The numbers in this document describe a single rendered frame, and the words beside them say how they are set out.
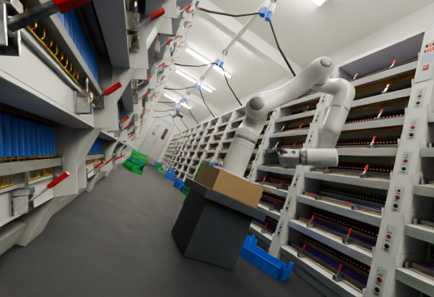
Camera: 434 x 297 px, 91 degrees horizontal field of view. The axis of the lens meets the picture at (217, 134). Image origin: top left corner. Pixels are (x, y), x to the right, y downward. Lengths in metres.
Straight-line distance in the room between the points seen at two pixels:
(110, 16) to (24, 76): 0.21
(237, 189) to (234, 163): 0.13
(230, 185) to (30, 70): 0.81
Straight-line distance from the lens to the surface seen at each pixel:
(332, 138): 1.19
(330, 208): 1.58
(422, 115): 1.54
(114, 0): 0.42
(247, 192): 1.01
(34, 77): 0.31
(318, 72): 1.19
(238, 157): 1.04
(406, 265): 1.37
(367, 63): 2.18
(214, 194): 0.90
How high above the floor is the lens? 0.30
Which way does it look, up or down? 13 degrees up
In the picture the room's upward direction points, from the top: 24 degrees clockwise
